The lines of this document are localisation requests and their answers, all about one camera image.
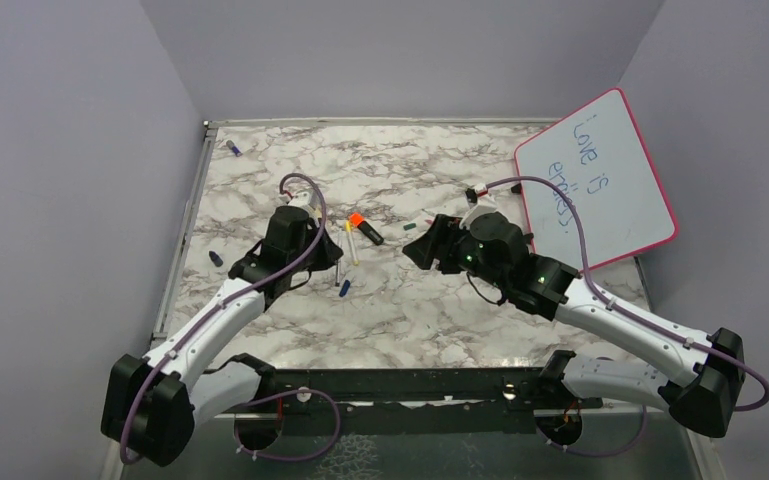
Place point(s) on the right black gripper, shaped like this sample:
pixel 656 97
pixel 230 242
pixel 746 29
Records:
pixel 437 242

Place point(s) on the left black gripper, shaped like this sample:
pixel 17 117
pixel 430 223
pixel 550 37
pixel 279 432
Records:
pixel 330 253

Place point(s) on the thin white blue pen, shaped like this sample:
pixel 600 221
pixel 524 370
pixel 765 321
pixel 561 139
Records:
pixel 338 263

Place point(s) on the white yellow highlighter pen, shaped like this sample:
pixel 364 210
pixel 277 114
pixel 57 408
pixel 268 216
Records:
pixel 351 242

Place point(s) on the blue pen cap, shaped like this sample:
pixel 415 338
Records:
pixel 344 288

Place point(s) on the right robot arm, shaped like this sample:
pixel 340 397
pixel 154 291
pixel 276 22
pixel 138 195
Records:
pixel 686 372

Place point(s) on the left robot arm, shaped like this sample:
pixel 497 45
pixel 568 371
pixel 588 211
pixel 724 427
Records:
pixel 154 403

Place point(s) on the orange capped black highlighter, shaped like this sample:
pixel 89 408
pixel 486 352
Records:
pixel 359 222

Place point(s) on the dark blue cap near edge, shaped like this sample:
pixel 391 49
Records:
pixel 215 258

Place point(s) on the blue cap far corner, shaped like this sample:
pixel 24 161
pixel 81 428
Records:
pixel 233 148

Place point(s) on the pink framed whiteboard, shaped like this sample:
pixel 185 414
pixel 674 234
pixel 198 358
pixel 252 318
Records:
pixel 592 188

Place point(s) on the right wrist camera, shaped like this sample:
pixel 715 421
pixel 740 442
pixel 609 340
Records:
pixel 480 202

